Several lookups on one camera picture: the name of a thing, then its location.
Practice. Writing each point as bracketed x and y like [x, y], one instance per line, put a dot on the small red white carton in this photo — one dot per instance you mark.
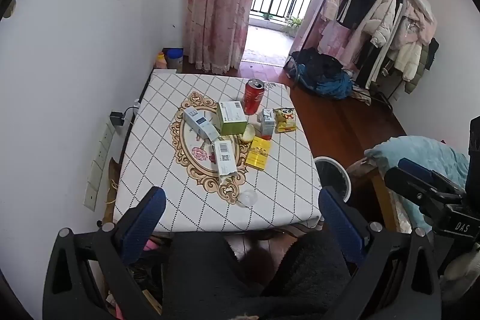
[267, 125]

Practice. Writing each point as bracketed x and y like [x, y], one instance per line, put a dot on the pomelo peel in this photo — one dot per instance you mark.
[248, 134]

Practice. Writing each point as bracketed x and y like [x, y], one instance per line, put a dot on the black clothes rack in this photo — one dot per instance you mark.
[388, 89]

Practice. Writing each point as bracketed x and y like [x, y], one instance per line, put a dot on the potted plant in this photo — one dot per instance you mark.
[294, 22]

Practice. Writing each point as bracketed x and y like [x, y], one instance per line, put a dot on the pile of dark clothes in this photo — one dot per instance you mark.
[330, 84]

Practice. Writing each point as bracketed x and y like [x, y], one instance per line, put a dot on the black charger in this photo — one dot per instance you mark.
[117, 118]

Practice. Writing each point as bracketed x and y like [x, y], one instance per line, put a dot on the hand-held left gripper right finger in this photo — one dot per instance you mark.
[339, 217]

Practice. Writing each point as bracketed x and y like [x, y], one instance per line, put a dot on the blue lid jar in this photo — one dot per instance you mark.
[174, 59]

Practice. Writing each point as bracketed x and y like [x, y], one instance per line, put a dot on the white and blue box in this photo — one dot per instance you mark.
[198, 123]

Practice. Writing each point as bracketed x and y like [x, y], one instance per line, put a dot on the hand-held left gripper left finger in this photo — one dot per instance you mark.
[144, 218]

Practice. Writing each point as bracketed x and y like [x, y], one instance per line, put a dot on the green cardboard box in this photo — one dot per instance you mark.
[232, 127]

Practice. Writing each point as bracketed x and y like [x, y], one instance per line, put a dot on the row of hanging coats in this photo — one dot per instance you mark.
[382, 20]

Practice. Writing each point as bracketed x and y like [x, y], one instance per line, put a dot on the checked white tablecloth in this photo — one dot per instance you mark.
[168, 125]

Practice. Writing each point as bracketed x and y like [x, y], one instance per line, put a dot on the clear plastic cup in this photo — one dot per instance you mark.
[248, 198]

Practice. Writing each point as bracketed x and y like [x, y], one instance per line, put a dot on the yellow snack packet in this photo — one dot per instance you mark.
[285, 119]

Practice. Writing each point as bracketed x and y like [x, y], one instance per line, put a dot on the white barcode box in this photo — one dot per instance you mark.
[225, 158]

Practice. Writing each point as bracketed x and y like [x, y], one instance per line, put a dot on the white trash bin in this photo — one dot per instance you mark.
[332, 173]

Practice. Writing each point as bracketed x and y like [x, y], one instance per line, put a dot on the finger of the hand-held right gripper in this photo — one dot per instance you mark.
[408, 185]
[418, 166]

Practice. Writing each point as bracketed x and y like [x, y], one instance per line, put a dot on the person's right forearm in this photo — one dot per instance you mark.
[463, 269]

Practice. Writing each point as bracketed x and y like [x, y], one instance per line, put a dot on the red soda can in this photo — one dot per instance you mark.
[253, 98]

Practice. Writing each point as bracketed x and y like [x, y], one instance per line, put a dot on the white wall socket row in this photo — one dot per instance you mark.
[98, 166]

